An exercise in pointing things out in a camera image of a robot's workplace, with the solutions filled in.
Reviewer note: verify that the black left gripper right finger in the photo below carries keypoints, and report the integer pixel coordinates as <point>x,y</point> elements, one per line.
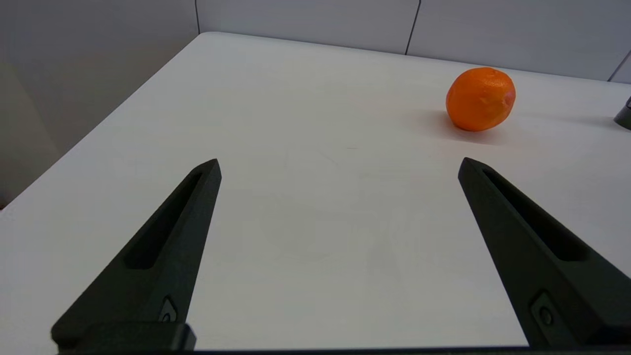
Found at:
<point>542,256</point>

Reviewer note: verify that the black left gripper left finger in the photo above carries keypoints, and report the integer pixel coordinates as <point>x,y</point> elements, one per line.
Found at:
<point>162,256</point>

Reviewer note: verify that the orange fruit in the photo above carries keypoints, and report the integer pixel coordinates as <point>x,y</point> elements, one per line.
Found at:
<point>479,99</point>

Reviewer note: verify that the black L'Oreal cosmetic tube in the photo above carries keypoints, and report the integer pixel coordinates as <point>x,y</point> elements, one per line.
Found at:
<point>625,117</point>

